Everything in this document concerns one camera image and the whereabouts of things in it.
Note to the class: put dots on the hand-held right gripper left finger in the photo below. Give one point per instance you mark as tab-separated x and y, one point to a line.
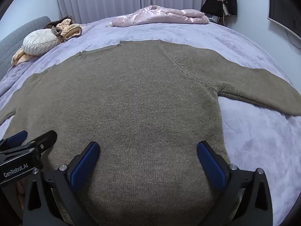
84	164

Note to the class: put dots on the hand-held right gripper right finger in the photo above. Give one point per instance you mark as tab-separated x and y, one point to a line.
209	164

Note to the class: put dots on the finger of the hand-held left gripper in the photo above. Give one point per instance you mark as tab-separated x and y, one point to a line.
15	139
45	139

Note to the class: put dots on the olive knit sweater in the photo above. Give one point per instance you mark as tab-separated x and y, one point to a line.
141	98

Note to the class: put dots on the grey quilted headboard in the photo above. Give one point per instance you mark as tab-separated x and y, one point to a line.
14	42

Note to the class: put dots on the white round pleated pillow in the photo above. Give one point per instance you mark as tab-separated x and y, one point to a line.
40	41

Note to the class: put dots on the brown furry cloth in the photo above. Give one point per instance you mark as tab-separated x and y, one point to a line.
57	22

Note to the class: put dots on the pink satin quilt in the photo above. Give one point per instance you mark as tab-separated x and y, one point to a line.
160	15

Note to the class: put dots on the black hanging bag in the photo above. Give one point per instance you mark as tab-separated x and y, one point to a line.
212	7

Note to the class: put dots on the wall-mounted flat screen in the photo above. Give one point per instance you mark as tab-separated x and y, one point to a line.
279	11

